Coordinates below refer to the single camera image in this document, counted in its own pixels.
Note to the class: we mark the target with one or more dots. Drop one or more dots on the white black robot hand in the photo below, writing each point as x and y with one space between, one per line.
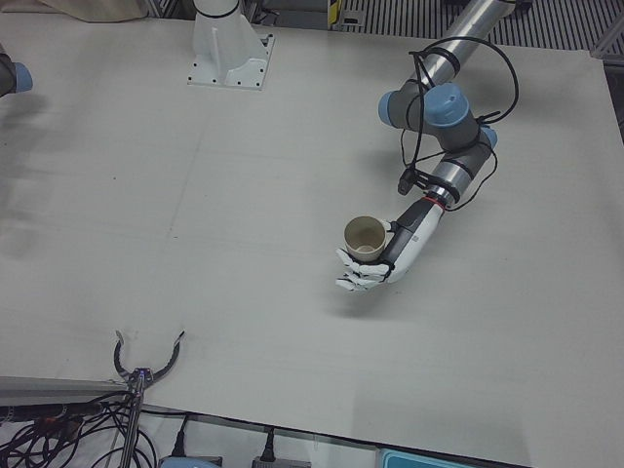
419 234

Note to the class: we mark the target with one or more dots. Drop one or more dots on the beige paper cup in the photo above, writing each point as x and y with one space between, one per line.
363 236

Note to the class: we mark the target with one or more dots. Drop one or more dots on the light blue plastic case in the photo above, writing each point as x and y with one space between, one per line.
429 459

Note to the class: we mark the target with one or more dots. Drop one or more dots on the grey power supply box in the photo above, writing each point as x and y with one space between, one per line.
190 462
280 463

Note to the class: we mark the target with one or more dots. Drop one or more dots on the metal claw grabber tool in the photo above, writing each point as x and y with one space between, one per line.
139 375

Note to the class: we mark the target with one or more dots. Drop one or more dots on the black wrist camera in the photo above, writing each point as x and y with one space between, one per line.
405 184

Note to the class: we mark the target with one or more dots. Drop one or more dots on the yellow black striped post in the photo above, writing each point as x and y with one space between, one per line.
334 12

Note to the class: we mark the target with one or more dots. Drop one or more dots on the aluminium frame profile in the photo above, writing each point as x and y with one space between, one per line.
608 46

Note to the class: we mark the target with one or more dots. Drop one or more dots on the white column base mount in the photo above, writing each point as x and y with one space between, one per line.
224 49

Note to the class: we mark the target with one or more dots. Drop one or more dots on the aluminium rail profile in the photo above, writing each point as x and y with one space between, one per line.
58 387

